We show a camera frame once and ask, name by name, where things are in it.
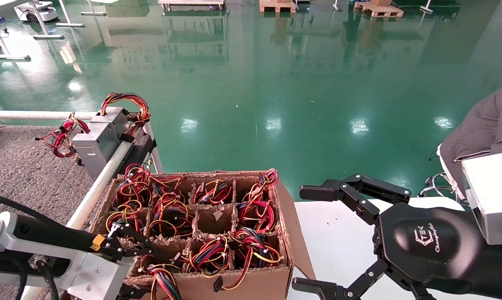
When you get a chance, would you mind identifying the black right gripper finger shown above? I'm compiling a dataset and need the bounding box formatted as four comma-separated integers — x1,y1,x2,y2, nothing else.
299,174,412,225
292,258,437,300

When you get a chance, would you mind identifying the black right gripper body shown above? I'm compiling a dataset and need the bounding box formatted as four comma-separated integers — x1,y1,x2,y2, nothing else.
374,202,502,300

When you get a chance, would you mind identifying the black cable with yellow plug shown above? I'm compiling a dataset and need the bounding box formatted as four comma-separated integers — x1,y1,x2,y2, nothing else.
0,190,106,252

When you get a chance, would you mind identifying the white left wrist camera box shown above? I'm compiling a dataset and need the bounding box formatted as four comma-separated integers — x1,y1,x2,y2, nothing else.
0,242,135,300

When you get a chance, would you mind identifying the black camera cable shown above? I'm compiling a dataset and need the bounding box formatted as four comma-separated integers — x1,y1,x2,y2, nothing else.
15,260,60,300

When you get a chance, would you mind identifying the black foam rail padding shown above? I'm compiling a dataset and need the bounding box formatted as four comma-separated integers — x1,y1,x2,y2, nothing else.
120,132,158,175

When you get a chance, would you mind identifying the low wheeled platform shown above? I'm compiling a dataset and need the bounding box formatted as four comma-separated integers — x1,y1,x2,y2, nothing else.
158,0,226,11

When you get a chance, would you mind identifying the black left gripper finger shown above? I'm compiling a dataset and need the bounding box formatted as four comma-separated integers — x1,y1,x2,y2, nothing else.
117,283,151,300
103,225,156,259

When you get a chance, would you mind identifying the chrome stool frame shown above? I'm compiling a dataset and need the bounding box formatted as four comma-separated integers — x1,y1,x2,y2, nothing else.
418,172,460,198

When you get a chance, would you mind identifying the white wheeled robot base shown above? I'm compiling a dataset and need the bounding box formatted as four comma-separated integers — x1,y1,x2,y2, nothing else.
14,1,60,22

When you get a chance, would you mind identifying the brown cardboard divider box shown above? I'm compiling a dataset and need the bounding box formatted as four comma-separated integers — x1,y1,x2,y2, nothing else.
88,169,318,300

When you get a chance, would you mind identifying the wide wooden pallet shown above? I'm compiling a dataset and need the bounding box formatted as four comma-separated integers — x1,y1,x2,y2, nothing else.
354,1,404,18

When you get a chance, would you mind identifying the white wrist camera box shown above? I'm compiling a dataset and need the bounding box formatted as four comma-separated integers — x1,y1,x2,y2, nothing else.
0,242,135,300
461,153,502,245

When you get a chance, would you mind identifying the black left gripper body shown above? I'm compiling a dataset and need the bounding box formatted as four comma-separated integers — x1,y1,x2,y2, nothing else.
11,213,110,253

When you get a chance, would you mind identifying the white tubular table rail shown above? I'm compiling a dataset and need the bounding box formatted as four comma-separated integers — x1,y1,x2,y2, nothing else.
0,110,165,300

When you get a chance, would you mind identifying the small wooden pallet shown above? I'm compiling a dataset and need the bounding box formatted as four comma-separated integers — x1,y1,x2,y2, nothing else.
259,0,296,13

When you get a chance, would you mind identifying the white metal table leg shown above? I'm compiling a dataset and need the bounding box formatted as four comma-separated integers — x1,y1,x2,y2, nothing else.
28,0,65,40
81,0,108,16
0,10,31,62
56,0,85,28

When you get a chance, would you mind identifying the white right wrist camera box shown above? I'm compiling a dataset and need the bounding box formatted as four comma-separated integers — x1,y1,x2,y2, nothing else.
461,153,502,245

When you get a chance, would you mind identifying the person in grey jacket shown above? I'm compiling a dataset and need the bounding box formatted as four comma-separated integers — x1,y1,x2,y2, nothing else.
437,81,502,200

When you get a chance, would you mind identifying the grey power supply with wires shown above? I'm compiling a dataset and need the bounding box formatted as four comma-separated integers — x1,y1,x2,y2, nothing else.
105,200,145,238
148,194,193,238
180,237,231,278
213,228,284,292
34,112,122,179
136,254,183,300
237,199,279,234
151,174,187,200
192,179,233,205
90,92,152,142
243,169,279,203
115,163,153,205

